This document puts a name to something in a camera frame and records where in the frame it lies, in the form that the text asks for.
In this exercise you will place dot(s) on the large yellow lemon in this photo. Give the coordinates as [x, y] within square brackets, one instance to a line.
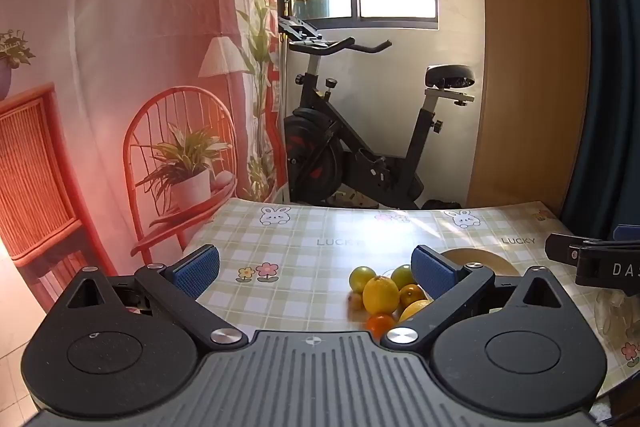
[381, 296]

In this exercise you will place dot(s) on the greenish orange tangerine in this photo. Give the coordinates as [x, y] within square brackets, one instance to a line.
[411, 294]

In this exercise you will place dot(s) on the bright orange tangerine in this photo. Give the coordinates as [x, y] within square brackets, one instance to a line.
[381, 324]

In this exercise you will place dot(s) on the printed wall tapestry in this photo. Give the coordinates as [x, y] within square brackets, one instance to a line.
[125, 32]

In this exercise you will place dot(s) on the black exercise bike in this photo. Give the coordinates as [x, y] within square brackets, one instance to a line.
[320, 167]

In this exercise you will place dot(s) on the metal pole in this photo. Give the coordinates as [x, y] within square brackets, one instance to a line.
[286, 57]

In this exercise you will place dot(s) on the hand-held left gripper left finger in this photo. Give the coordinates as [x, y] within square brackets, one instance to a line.
[197, 271]

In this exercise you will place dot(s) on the wooden cabinet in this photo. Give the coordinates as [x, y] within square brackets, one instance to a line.
[530, 57]

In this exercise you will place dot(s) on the yellow-green citrus fruit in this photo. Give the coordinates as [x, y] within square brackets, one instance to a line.
[361, 278]

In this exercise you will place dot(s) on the brown kiwi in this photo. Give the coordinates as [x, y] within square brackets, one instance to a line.
[355, 302]

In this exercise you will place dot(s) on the green checked tablecloth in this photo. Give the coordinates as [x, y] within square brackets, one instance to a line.
[300, 257]

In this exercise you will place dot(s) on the small yellow lemon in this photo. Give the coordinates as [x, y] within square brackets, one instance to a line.
[414, 309]

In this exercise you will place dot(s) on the clear plastic object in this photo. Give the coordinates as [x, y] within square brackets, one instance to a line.
[615, 322]

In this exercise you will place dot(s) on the green citrus fruit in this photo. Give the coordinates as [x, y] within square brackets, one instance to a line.
[401, 276]

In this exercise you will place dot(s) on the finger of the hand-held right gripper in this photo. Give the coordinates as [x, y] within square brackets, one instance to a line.
[562, 248]

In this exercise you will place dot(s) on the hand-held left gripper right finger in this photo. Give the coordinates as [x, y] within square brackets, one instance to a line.
[432, 272]

